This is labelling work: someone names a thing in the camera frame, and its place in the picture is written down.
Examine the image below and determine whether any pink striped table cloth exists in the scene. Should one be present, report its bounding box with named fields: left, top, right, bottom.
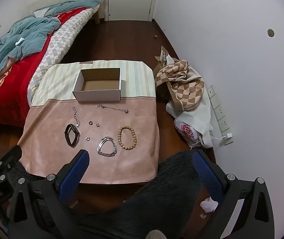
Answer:
left=19, top=61, right=160, bottom=184

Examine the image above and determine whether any white charger with cable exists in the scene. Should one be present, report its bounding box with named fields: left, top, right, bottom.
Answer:
left=190, top=133, right=233, bottom=149

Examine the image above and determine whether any brown checkered cloth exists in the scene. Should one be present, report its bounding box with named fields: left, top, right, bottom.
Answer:
left=153, top=60, right=205, bottom=111

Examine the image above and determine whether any crumpled white tissue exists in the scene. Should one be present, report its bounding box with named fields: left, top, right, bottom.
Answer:
left=200, top=197, right=219, bottom=213

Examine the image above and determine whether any white cardboard box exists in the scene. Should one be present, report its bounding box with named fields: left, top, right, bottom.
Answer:
left=73, top=68, right=122, bottom=103

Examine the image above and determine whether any white wall socket strip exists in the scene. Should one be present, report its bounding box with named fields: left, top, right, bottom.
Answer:
left=207, top=85, right=234, bottom=145

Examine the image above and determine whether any teal blue quilt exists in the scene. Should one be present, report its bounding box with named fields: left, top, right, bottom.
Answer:
left=0, top=0, right=101, bottom=72

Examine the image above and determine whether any white plastic bag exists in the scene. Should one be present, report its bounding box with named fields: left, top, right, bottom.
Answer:
left=165, top=57, right=213, bottom=148

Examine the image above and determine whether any checkered bed sheet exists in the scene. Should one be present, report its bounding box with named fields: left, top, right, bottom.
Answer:
left=27, top=5, right=100, bottom=105

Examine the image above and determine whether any black smart band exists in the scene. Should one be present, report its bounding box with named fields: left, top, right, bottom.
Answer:
left=64, top=123, right=80, bottom=148

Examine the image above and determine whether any thin silver necklace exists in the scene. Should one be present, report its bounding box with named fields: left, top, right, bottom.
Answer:
left=95, top=104, right=130, bottom=115

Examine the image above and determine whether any wooden bead bracelet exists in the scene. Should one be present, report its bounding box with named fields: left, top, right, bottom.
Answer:
left=117, top=125, right=138, bottom=151

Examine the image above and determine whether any silver chain bracelet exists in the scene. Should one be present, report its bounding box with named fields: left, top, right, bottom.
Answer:
left=96, top=136, right=118, bottom=158

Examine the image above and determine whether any red blanket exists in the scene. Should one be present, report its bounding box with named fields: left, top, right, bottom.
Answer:
left=0, top=7, right=90, bottom=127

